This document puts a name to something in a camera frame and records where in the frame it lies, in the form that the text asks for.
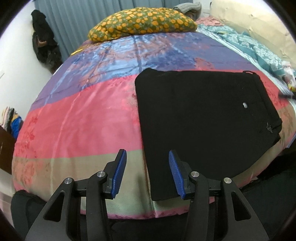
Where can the black pants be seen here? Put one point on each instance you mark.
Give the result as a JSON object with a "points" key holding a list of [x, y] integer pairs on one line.
{"points": [[220, 123]]}

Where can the grey blue curtain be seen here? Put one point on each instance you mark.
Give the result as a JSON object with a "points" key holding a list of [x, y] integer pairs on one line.
{"points": [[71, 20]]}

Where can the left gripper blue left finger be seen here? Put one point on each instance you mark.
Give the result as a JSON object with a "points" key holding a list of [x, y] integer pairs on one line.
{"points": [[60, 217]]}

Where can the brown wooden cabinet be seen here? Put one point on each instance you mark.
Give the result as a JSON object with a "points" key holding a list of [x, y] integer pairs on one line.
{"points": [[7, 143]]}

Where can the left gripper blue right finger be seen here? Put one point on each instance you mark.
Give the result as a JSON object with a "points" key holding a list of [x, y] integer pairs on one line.
{"points": [[218, 210]]}

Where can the green orange floral pillow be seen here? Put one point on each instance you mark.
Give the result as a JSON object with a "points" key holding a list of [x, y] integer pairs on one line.
{"points": [[141, 21]]}

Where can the grey knitted cloth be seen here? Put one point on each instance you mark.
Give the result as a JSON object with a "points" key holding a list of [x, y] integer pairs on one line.
{"points": [[188, 7]]}

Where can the colourful clothes pile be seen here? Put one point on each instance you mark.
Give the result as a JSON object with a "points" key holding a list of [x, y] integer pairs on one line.
{"points": [[11, 121]]}

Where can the black hanging bag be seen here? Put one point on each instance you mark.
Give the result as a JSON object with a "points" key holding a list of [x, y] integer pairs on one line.
{"points": [[45, 47]]}

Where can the teal floral blanket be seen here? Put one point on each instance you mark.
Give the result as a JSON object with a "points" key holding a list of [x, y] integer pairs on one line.
{"points": [[266, 59]]}

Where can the cream padded headboard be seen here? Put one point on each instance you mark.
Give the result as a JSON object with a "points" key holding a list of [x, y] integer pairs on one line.
{"points": [[260, 22]]}

